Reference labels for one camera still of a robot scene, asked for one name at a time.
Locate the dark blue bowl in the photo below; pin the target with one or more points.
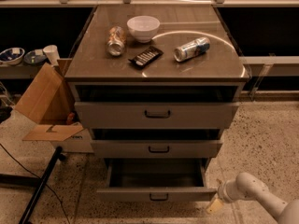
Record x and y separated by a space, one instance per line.
35 57

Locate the blue white soda can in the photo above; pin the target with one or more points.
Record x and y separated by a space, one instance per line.
192 49

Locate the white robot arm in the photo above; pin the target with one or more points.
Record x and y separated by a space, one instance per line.
247 187

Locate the orange soda can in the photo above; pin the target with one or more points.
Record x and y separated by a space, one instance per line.
116 41

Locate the grey drawer cabinet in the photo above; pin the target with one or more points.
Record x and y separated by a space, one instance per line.
216 76

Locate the open cardboard box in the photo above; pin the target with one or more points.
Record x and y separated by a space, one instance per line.
49 103

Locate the black metal stand leg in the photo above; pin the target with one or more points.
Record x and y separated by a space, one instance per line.
34 181

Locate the grey drawer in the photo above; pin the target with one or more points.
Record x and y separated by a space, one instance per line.
121 115
156 180
146 149

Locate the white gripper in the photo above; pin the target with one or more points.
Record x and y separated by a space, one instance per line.
222 191

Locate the white paper cup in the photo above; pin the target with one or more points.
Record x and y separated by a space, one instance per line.
51 51

